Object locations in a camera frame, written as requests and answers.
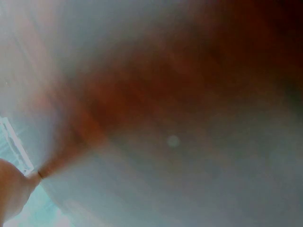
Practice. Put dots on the person's left fingers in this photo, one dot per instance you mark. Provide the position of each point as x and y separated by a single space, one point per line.
35 178

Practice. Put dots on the person's left hand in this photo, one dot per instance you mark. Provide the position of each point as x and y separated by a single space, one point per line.
13 189

